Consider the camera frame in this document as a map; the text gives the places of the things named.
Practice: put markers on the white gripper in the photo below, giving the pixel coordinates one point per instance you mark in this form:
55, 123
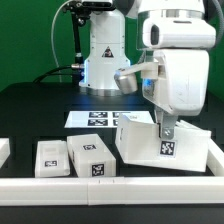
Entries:
179, 88

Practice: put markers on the white cabinet body box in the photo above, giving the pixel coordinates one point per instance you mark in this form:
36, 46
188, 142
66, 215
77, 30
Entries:
139, 143

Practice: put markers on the white cabinet block with tags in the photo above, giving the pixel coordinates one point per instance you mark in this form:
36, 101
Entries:
90, 156

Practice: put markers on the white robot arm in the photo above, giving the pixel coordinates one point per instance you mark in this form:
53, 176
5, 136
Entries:
166, 40

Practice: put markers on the white tag calibration sheet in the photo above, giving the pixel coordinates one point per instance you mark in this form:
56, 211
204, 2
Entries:
103, 119

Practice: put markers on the white flat door panel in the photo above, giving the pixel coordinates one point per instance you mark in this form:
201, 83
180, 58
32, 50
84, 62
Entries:
52, 159

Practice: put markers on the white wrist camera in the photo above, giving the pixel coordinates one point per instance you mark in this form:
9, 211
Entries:
126, 80

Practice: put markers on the white right barrier rail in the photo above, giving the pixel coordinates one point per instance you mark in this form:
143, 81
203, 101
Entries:
215, 159

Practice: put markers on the white barrier rail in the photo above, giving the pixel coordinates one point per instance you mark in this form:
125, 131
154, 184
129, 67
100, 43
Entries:
111, 191
4, 150
215, 159

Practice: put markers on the white front barrier rail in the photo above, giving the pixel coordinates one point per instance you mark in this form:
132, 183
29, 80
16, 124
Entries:
111, 191

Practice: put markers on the black camera stand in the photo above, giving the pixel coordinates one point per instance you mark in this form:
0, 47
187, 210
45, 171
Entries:
80, 12

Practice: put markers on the white left barrier rail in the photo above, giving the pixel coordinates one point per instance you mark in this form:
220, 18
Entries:
4, 150

